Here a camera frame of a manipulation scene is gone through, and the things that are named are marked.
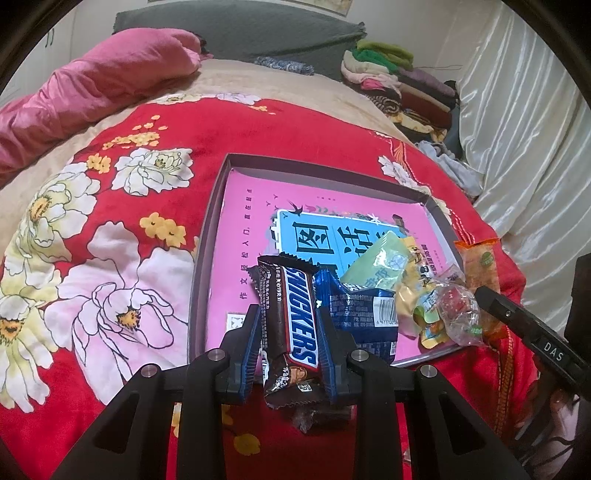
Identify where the white satin curtain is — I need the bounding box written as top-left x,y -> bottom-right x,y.
455,0 -> 591,342

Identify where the orange snack packet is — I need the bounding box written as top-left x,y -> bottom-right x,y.
454,237 -> 509,340

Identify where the black small snack packet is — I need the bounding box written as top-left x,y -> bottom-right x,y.
291,401 -> 354,435

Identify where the pink quilt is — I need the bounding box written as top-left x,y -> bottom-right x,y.
0,28 -> 204,174

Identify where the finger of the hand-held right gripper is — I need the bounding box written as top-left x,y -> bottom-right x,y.
475,285 -> 546,344

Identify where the stack of folded clothes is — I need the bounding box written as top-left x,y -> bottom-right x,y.
341,39 -> 460,144

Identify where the beige blanket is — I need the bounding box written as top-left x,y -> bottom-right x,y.
0,58 -> 402,195

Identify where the dark shallow tray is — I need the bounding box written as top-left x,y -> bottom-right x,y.
187,153 -> 458,370

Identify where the person's right hand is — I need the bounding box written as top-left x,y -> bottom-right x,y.
526,364 -> 591,467

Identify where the grey headboard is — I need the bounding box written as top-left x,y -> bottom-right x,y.
113,8 -> 368,84

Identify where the pale blue clothes heap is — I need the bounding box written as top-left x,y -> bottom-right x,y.
416,141 -> 483,197

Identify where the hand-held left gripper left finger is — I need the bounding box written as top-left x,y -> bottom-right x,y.
51,304 -> 262,480

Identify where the pink book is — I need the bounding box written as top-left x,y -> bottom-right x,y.
205,168 -> 451,365

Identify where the brown chocolate bar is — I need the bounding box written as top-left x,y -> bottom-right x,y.
256,255 -> 326,411

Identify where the blue patterned pillow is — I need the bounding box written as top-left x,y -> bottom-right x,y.
253,56 -> 315,76

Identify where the blue snack packet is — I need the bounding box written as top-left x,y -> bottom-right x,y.
315,269 -> 400,365

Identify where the white wardrobe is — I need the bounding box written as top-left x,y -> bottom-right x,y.
4,9 -> 116,100

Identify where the clear snack packet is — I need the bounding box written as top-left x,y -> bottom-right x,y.
434,272 -> 490,348

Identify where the yellow snack packet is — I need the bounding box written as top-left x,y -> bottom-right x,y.
394,235 -> 462,352

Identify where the red floral blanket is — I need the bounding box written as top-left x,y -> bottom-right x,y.
0,95 -> 543,480

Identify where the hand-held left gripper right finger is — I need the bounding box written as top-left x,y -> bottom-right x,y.
316,307 -> 532,480

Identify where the pale green snack packet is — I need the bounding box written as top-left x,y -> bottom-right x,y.
341,231 -> 419,294

